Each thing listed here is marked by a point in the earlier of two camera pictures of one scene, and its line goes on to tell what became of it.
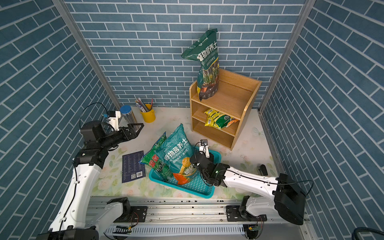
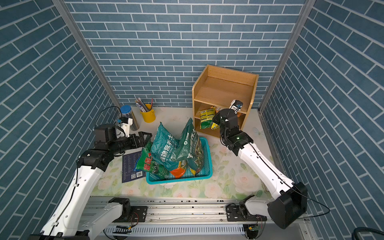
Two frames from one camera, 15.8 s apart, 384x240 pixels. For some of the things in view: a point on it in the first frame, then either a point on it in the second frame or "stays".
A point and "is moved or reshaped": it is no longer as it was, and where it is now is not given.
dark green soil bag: (204, 49) → (192, 148)
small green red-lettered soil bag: (154, 159) → (145, 163)
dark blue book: (131, 169) stays
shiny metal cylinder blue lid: (128, 114) stays
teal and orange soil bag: (177, 149) is moved or reshaped
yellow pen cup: (149, 116) stays
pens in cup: (140, 103) stays
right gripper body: (205, 176) → (217, 120)
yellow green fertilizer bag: (216, 119) is moved or reshaped
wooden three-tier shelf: (237, 93) stays
